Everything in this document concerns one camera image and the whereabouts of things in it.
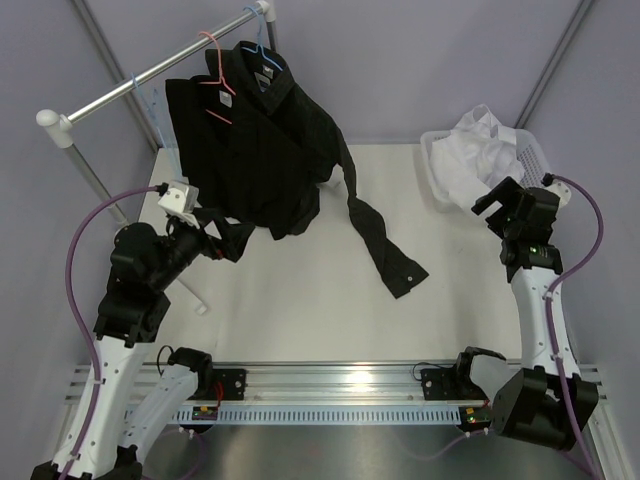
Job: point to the light blue wire hanger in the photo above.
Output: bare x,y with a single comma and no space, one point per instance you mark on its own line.
157,111

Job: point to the black striped shirt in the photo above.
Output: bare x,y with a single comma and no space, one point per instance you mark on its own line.
303,121

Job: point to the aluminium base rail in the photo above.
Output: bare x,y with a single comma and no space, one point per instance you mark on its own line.
324,383

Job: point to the white dress shirt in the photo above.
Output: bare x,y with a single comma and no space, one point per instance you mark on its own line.
477,154

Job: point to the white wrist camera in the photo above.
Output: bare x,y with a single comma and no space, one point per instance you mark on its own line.
179,200
554,185

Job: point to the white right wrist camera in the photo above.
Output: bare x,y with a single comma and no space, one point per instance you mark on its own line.
554,185

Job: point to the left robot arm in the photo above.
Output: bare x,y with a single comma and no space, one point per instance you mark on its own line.
103,442

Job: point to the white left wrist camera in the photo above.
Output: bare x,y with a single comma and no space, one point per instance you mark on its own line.
179,200

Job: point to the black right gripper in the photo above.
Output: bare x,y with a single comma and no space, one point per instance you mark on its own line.
508,193

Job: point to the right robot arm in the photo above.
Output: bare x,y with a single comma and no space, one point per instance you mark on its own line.
546,402

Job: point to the pink wire hanger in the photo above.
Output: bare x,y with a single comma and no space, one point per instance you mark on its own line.
226,92

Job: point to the white plastic basket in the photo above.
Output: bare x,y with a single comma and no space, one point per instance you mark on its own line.
528,152

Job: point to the white slotted cable duct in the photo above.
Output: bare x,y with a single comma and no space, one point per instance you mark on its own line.
330,415

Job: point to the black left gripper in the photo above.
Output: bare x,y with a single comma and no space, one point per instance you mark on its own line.
234,236

